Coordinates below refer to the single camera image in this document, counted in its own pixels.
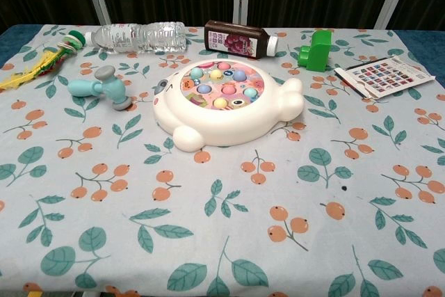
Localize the green plastic toy block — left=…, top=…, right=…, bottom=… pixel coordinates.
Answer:
left=297, top=29, right=334, bottom=73

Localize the thin black pen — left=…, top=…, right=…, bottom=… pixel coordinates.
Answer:
left=343, top=56, right=396, bottom=70

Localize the white whack-a-mole toy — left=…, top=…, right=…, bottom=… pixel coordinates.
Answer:
left=152, top=60, right=305, bottom=152

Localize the yellow feather shuttlecock toy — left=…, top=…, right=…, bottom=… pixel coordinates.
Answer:
left=0, top=30, right=86, bottom=91

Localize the teal and grey toy hammer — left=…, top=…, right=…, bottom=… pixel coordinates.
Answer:
left=67, top=65, right=134, bottom=112

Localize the brown grape juice bottle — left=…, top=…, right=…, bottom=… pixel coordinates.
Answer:
left=203, top=19, right=280, bottom=61

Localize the printed picture grid card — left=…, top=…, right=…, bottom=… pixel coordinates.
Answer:
left=333, top=55, right=437, bottom=101

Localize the floral fruit print tablecloth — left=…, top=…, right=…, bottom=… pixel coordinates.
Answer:
left=0, top=24, right=445, bottom=297

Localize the blue table cover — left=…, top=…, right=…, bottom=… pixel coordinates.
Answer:
left=0, top=24, right=445, bottom=90

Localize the clear plastic water bottle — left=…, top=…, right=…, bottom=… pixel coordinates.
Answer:
left=84, top=21, right=188, bottom=56

